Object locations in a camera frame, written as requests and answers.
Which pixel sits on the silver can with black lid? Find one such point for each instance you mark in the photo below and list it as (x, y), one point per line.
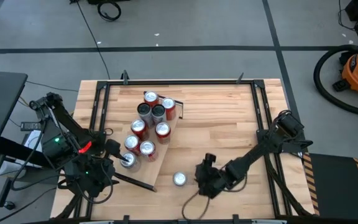
(144, 109)
(158, 110)

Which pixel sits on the black metal table frame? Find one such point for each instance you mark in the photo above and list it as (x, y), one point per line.
(166, 82)

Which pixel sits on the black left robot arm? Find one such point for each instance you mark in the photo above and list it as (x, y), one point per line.
(61, 130)

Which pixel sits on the black power brick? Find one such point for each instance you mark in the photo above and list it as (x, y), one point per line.
(30, 126)

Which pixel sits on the wooden shelf with black legs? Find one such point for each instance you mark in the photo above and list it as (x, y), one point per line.
(151, 174)

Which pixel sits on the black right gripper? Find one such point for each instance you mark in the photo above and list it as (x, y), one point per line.
(211, 182)

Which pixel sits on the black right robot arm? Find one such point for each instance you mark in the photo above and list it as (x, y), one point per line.
(259, 149)

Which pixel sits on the white box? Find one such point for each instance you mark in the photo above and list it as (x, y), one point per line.
(33, 140)

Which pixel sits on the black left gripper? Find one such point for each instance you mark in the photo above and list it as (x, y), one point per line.
(98, 174)

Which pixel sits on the black mat with hazard stripes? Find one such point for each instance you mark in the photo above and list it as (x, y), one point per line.
(337, 186)

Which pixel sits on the black table clamp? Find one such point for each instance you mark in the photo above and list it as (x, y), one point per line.
(235, 219)
(125, 219)
(124, 77)

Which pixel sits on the silver Diet Coke can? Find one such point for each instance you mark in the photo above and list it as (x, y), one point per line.
(180, 178)
(130, 163)

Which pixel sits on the red Coca-Cola can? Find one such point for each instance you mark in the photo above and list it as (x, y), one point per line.
(163, 129)
(148, 147)
(168, 103)
(150, 97)
(131, 142)
(138, 125)

